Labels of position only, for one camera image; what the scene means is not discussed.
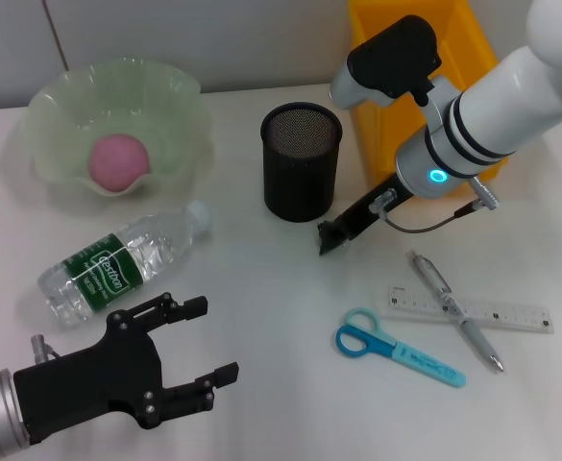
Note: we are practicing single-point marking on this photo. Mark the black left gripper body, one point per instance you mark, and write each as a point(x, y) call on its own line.
point(93, 384)

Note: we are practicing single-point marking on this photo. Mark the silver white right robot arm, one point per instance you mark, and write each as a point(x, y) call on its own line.
point(501, 110)

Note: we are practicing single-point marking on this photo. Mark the black mesh pen holder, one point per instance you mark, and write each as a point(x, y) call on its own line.
point(300, 177)

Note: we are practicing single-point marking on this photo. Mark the yellow plastic bin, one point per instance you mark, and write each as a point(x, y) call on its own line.
point(376, 144)

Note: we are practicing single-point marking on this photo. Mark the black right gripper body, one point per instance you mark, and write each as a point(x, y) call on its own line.
point(367, 213)

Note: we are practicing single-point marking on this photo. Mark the blue scissors with sheath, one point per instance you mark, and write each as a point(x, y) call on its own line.
point(357, 343)

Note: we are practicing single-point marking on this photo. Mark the clear water bottle green label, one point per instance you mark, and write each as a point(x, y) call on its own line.
point(112, 266)

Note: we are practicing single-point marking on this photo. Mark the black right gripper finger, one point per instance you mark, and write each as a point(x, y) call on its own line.
point(332, 230)

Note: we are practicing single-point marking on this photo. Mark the silver ballpoint pen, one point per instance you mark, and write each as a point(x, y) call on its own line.
point(441, 288)

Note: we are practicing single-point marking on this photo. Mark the pink peach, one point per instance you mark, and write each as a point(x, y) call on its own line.
point(117, 163)

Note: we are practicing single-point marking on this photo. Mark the pale green wavy glass bowl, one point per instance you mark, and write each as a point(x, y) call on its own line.
point(165, 120)

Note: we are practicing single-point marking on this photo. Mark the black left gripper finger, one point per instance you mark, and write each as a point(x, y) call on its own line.
point(199, 391)
point(179, 307)

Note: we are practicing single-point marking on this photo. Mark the clear plastic ruler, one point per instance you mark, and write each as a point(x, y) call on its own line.
point(501, 317)

